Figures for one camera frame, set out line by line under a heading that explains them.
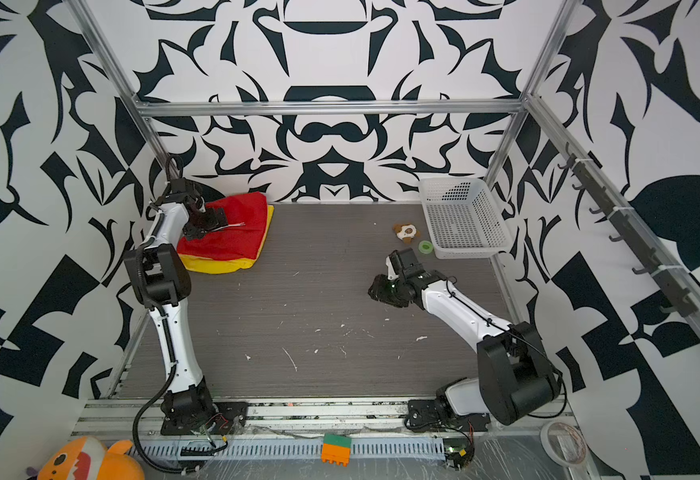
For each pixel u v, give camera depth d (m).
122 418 0.76
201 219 0.91
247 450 0.71
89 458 0.63
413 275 0.68
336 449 0.65
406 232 1.08
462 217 1.15
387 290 0.79
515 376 0.42
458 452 0.71
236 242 1.07
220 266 1.01
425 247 1.08
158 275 0.62
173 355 0.64
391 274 0.79
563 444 0.72
